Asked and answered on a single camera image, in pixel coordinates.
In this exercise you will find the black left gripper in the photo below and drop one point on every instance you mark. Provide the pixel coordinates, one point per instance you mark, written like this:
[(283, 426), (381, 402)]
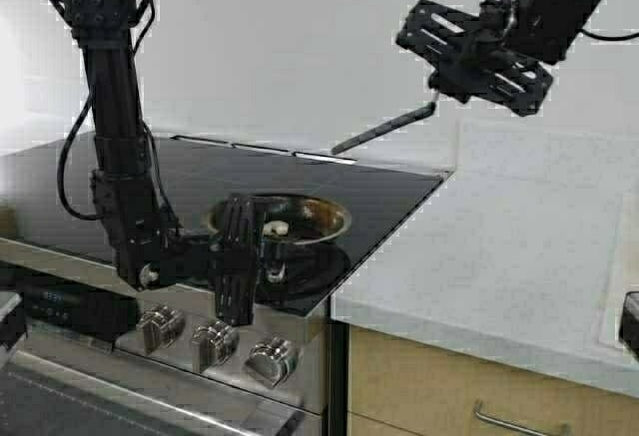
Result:
[(227, 258)]

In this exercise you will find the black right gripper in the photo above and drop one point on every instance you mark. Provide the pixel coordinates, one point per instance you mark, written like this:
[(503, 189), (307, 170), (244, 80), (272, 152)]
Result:
[(470, 55)]

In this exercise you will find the raw white shrimp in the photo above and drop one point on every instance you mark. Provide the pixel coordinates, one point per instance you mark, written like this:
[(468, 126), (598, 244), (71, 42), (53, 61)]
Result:
[(276, 228)]

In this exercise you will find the black spatula with red accent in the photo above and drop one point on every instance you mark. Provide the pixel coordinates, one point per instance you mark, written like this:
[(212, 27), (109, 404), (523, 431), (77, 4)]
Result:
[(387, 127)]

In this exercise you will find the dark steel frying pan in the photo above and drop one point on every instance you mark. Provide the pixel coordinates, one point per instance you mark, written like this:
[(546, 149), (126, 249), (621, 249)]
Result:
[(315, 225)]

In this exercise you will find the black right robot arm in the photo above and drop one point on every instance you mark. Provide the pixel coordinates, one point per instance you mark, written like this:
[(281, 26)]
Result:
[(546, 29)]

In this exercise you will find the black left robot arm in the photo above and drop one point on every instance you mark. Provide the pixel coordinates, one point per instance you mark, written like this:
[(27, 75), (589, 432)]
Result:
[(149, 249)]

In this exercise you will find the middle silver stove knob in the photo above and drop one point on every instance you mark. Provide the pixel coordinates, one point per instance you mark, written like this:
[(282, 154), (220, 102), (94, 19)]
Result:
[(212, 344)]

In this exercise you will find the silver stove knob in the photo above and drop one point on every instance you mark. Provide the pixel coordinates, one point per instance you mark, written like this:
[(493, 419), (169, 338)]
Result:
[(212, 344), (159, 327), (272, 361)]

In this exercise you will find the left silver stove knob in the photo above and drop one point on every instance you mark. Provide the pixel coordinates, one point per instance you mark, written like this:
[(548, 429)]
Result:
[(159, 327)]

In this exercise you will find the right silver stove knob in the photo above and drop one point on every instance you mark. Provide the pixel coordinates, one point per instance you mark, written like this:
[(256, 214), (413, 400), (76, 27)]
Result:
[(272, 361)]

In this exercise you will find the black oven control display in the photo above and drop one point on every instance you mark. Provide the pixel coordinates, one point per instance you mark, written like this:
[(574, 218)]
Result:
[(80, 308)]

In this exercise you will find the stainless steel oven range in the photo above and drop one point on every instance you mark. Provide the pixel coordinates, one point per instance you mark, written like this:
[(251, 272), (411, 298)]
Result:
[(55, 370)]

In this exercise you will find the light wood cabinet drawer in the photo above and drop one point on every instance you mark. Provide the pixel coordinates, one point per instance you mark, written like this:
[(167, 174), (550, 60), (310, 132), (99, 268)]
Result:
[(400, 387)]

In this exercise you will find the black object at left edge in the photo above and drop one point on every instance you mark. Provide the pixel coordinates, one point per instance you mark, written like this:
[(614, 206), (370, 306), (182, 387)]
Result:
[(13, 323)]

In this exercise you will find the black device at right edge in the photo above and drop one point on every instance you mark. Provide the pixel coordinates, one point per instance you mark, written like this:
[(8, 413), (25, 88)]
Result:
[(629, 325)]

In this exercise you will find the silver drawer handle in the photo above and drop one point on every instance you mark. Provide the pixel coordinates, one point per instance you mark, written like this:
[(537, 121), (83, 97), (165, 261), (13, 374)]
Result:
[(500, 422)]

